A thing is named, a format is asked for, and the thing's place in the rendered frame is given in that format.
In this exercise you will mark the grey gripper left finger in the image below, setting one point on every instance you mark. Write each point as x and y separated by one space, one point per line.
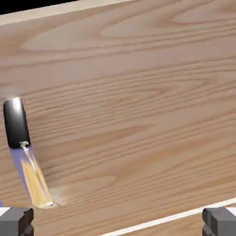
12 221

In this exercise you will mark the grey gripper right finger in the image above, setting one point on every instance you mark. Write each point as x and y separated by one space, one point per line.
221 223

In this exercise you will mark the light wood lower door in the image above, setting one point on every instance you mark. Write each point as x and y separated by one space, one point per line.
175 226

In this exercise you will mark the light wood cabinet door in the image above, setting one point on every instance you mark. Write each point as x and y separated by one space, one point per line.
129 110

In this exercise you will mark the light wood cabinet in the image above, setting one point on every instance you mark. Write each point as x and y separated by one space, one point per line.
55 10

